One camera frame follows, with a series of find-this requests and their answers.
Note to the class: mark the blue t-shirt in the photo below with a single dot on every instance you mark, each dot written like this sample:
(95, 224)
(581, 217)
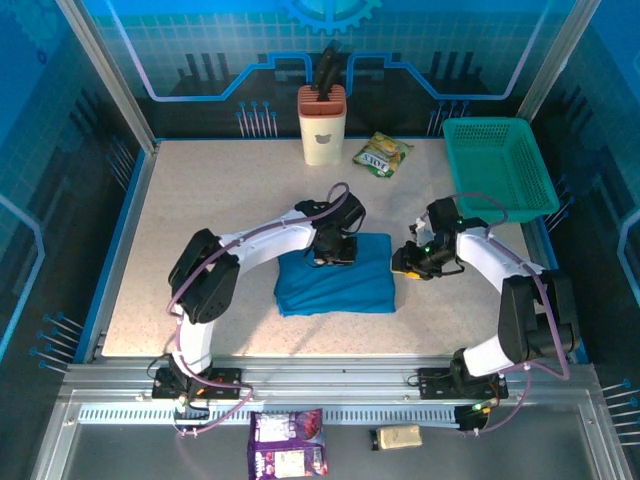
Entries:
(340, 290)

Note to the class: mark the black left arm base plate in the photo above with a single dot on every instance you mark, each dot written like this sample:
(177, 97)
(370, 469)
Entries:
(225, 380)

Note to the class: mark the cream knife block orange top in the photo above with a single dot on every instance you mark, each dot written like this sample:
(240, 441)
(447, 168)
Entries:
(322, 135)

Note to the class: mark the aluminium frame post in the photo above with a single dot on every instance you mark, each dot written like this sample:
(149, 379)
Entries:
(107, 75)
(560, 55)

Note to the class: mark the green yellow candy bag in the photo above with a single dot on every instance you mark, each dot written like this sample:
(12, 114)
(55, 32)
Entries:
(382, 155)

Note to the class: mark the teal plastic basket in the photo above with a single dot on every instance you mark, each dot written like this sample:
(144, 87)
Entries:
(495, 160)

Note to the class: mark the aluminium mounting rail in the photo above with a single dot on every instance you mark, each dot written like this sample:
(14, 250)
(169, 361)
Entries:
(325, 375)

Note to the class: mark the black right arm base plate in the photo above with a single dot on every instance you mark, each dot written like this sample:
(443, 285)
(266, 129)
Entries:
(432, 382)

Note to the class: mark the beige sponge block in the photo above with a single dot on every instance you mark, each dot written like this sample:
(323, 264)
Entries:
(400, 437)

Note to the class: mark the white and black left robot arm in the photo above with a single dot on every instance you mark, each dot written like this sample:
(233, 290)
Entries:
(265, 242)

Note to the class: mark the small black controller board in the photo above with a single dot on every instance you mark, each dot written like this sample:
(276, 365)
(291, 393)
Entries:
(192, 411)
(470, 417)

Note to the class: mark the purple snack bag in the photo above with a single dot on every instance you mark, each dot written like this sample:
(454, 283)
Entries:
(287, 445)

